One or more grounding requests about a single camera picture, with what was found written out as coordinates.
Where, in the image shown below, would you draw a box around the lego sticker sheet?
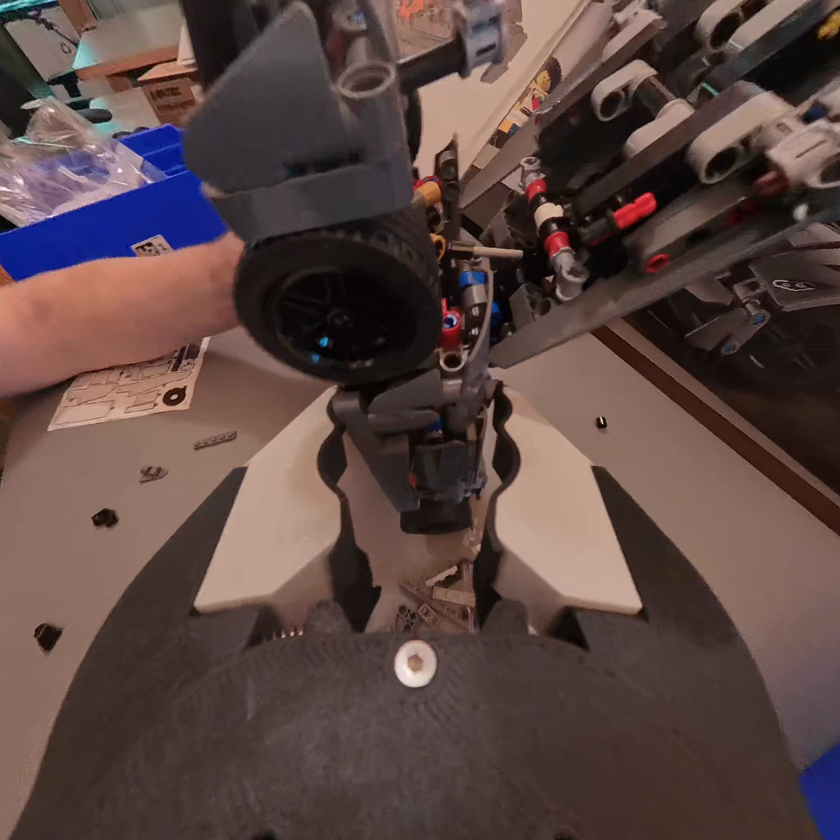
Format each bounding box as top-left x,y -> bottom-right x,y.
46,336 -> 211,433

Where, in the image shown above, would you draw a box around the grey lego car chassis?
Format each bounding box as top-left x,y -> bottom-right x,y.
179,0 -> 526,536

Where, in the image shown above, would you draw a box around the scattered loose lego pieces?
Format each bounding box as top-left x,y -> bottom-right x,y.
392,538 -> 483,634

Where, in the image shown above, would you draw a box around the dark lego set box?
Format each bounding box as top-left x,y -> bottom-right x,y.
620,259 -> 840,490

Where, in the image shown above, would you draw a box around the blue storage bin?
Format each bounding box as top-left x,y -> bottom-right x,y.
0,123 -> 229,282

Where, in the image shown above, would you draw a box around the cardboard box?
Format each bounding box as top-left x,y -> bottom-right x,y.
105,62 -> 202,129

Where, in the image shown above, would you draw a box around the clear plastic bags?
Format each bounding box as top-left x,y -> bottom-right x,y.
0,97 -> 168,227

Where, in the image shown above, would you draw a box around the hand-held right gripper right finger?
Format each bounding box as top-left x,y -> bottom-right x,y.
474,382 -> 644,632

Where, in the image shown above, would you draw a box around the colourful lego leaflet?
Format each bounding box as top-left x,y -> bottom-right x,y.
497,56 -> 567,153

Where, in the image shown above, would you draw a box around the person's left forearm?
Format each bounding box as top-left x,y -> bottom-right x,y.
0,233 -> 249,399

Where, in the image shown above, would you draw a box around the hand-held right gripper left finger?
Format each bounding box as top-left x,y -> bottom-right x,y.
192,387 -> 383,632

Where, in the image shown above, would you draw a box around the white recycling bin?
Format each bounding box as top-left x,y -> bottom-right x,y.
29,16 -> 83,76

